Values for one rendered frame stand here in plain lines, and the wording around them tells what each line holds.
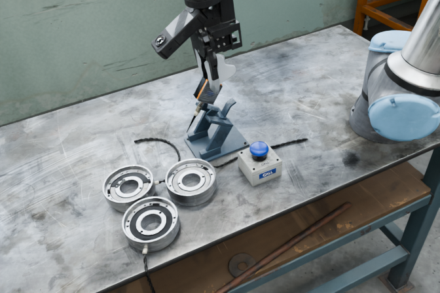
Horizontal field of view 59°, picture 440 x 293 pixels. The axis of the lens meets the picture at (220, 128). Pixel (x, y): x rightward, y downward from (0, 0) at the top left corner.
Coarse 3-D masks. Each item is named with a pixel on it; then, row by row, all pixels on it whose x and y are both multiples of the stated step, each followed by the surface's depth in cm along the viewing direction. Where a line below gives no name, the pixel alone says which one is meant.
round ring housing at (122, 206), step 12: (120, 168) 85; (132, 168) 85; (144, 168) 84; (108, 180) 83; (132, 180) 83; (120, 192) 81; (132, 192) 80; (108, 204) 80; (120, 204) 77; (132, 204) 78
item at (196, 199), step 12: (180, 168) 85; (204, 168) 85; (168, 180) 82; (180, 180) 82; (192, 180) 85; (204, 180) 81; (216, 180) 82; (168, 192) 81; (204, 192) 78; (192, 204) 80
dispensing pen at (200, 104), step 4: (200, 80) 84; (204, 80) 82; (200, 84) 83; (196, 88) 84; (200, 88) 83; (196, 92) 84; (196, 96) 84; (200, 104) 85; (196, 108) 86; (200, 108) 86; (196, 112) 86; (192, 120) 87; (188, 128) 88
